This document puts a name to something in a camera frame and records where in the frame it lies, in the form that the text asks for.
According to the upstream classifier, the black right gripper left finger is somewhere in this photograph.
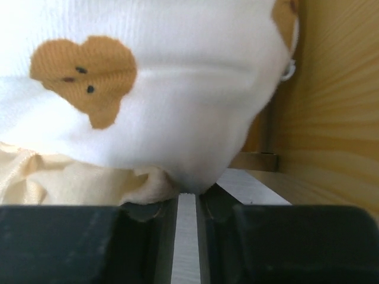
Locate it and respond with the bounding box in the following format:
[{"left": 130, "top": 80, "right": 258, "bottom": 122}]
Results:
[{"left": 1, "top": 199, "right": 178, "bottom": 283}]

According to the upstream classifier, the wooden pet bed frame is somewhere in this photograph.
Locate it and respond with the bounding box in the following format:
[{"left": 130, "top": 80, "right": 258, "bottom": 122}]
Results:
[{"left": 232, "top": 1, "right": 378, "bottom": 214}]

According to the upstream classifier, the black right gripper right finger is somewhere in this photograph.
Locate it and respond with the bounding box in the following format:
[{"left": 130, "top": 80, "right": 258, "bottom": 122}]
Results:
[{"left": 196, "top": 185, "right": 378, "bottom": 284}]

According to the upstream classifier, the bear print white cushion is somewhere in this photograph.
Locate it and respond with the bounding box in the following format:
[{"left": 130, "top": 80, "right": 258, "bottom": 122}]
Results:
[{"left": 1, "top": 0, "right": 300, "bottom": 205}]

